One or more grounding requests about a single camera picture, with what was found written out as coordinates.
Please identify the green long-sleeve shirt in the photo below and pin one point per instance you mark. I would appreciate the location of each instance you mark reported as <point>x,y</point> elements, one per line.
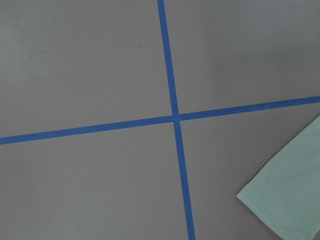
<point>285,193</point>

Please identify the brown table mat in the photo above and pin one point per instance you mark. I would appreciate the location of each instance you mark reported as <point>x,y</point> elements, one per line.
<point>143,119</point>

